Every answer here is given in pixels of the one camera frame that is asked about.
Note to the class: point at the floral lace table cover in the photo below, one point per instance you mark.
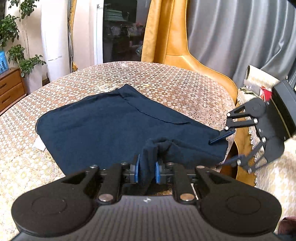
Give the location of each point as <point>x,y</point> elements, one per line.
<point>24,167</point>

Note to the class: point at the blue picture board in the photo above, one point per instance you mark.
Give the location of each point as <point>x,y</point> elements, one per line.
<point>3,62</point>

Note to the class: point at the white tower air conditioner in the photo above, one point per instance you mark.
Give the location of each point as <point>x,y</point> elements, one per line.
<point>54,32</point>

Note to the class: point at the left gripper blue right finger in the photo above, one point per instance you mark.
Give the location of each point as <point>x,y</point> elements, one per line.
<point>157,173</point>

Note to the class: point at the white clothing tag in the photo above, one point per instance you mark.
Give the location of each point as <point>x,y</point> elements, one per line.
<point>38,144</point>

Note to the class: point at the grey curtain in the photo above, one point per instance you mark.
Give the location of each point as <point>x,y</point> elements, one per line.
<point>228,36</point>

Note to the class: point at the navy blue t-shirt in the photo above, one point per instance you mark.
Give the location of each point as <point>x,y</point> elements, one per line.
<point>125,126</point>

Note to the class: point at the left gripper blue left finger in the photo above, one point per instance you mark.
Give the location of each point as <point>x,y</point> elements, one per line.
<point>136,169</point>

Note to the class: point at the wooden tv cabinet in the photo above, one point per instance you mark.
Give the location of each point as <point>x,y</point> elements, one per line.
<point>12,88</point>

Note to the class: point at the yellow armchair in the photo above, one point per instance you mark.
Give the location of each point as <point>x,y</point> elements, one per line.
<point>185,57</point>

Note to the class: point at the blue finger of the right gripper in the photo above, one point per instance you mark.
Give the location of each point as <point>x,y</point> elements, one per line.
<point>222,135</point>
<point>233,161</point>

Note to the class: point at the potted green plant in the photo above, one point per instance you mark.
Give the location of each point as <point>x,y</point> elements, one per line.
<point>16,45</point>

